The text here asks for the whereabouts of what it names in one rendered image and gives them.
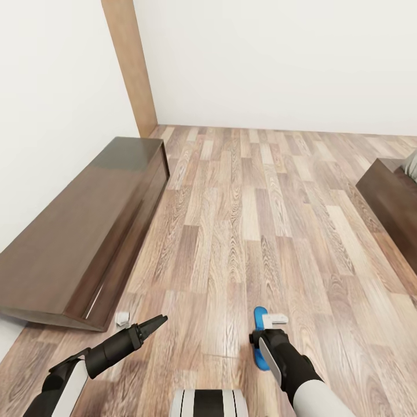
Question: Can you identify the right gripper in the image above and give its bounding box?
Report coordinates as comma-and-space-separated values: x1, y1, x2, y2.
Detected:
249, 330, 266, 349

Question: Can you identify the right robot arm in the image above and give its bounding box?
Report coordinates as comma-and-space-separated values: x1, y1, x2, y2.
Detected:
249, 314, 356, 417

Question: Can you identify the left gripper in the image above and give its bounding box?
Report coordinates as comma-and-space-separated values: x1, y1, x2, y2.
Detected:
103, 314, 168, 367

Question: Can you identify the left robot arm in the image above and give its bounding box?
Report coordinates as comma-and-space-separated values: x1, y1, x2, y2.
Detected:
23, 312, 168, 417

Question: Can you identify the sandal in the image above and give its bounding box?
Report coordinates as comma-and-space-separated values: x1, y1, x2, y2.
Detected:
254, 308, 270, 371

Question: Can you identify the robot trunk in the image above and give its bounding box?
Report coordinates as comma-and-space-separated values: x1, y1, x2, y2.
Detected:
169, 389, 248, 417

